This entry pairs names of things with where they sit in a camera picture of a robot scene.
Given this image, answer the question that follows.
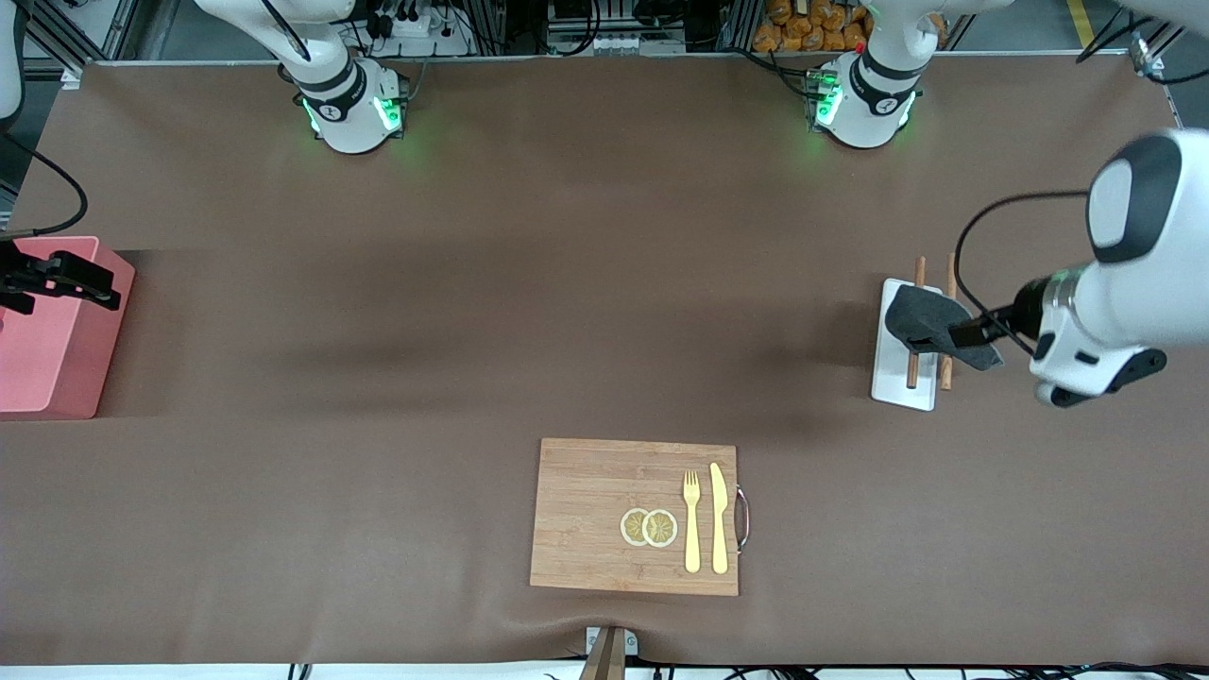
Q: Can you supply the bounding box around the yellow fork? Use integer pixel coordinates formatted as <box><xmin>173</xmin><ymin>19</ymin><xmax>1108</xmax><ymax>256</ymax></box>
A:
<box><xmin>682</xmin><ymin>469</ymin><xmax>703</xmax><ymax>574</ymax></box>

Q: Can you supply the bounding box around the orange bread pile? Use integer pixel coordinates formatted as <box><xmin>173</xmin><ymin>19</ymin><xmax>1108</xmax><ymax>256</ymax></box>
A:
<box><xmin>753</xmin><ymin>0</ymin><xmax>872</xmax><ymax>54</ymax></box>

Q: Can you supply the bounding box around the white chopstick rack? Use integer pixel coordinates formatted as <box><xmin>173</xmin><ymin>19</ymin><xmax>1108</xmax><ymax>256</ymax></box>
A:
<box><xmin>870</xmin><ymin>278</ymin><xmax>944</xmax><ymax>412</ymax></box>

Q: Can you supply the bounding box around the yellow knife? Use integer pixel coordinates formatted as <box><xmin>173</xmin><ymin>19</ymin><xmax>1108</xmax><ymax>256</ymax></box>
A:
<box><xmin>708</xmin><ymin>462</ymin><xmax>730</xmax><ymax>575</ymax></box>

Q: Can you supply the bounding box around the aluminium corner post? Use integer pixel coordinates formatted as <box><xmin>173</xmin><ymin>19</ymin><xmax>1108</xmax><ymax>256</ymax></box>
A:
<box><xmin>1129</xmin><ymin>28</ymin><xmax>1186</xmax><ymax>128</ymax></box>

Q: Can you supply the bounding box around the white power strip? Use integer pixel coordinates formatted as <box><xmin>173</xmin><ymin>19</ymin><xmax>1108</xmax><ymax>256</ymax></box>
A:
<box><xmin>364</xmin><ymin>0</ymin><xmax>473</xmax><ymax>58</ymax></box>

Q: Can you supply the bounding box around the grey microfibre cloth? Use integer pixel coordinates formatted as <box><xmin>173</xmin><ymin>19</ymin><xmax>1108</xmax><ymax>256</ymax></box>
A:
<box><xmin>885</xmin><ymin>283</ymin><xmax>1005</xmax><ymax>371</ymax></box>

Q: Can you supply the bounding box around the bamboo cutting board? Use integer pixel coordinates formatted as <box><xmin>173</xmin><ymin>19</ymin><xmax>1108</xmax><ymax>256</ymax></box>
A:
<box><xmin>530</xmin><ymin>437</ymin><xmax>741</xmax><ymax>597</ymax></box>

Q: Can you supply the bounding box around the pink plastic box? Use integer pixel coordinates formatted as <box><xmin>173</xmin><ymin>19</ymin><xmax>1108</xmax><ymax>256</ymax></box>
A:
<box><xmin>0</xmin><ymin>236</ymin><xmax>136</xmax><ymax>419</ymax></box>

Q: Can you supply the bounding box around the metal table edge bracket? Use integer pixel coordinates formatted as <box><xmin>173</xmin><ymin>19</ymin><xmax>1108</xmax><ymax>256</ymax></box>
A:
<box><xmin>578</xmin><ymin>626</ymin><xmax>639</xmax><ymax>680</ymax></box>

